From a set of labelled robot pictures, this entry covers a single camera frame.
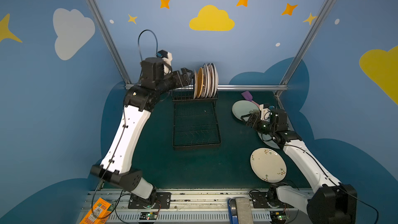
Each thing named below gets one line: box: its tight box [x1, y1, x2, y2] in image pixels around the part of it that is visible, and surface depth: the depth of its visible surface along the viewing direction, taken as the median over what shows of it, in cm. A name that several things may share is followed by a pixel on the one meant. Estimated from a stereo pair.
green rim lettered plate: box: [212, 63, 219, 97], surface depth 81 cm
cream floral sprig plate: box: [250, 147, 288, 184], surface depth 86 cm
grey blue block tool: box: [227, 197, 254, 224], surface depth 70 cm
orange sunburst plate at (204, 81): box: [202, 64, 208, 98], surface depth 83 cm
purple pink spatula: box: [240, 90, 260, 108], surface depth 121 cm
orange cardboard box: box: [78, 197, 115, 224], surface depth 69 cm
